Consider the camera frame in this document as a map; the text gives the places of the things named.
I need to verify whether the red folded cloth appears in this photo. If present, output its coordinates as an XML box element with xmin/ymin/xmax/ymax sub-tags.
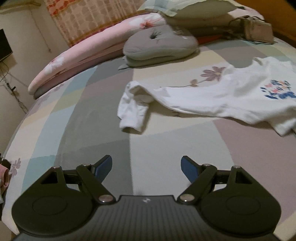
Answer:
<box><xmin>196</xmin><ymin>35</ymin><xmax>231</xmax><ymax>45</ymax></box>

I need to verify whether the black wall television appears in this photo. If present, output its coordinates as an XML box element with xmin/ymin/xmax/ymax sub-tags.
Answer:
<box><xmin>0</xmin><ymin>29</ymin><xmax>13</xmax><ymax>61</ymax></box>

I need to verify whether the pink floral folded quilt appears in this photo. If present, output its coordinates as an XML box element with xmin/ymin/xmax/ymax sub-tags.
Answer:
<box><xmin>28</xmin><ymin>4</ymin><xmax>266</xmax><ymax>100</ymax></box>

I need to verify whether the grey donut cushion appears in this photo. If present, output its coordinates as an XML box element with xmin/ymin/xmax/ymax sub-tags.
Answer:
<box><xmin>119</xmin><ymin>25</ymin><xmax>200</xmax><ymax>70</ymax></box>

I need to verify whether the black wall cable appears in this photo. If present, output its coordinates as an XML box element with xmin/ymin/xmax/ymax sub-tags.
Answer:
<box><xmin>0</xmin><ymin>61</ymin><xmax>30</xmax><ymax>115</ymax></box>

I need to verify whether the wooden headboard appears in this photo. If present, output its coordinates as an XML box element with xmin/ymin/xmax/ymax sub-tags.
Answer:
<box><xmin>236</xmin><ymin>0</ymin><xmax>295</xmax><ymax>47</ymax></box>

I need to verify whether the patterned beige curtain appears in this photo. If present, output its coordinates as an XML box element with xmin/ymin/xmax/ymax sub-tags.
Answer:
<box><xmin>44</xmin><ymin>0</ymin><xmax>144</xmax><ymax>47</ymax></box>

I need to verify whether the striped green white pillow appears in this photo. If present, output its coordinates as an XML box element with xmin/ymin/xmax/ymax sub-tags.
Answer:
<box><xmin>138</xmin><ymin>0</ymin><xmax>244</xmax><ymax>19</ymax></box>

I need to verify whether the person left hand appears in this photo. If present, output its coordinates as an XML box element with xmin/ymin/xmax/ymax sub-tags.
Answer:
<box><xmin>0</xmin><ymin>159</ymin><xmax>11</xmax><ymax>204</ymax></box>

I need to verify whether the pink leather handbag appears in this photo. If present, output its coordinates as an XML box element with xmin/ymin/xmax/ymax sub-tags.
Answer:
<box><xmin>228</xmin><ymin>16</ymin><xmax>274</xmax><ymax>45</ymax></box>

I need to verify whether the white printed sweatshirt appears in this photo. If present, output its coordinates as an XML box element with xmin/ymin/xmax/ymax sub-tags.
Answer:
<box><xmin>117</xmin><ymin>57</ymin><xmax>295</xmax><ymax>136</ymax></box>

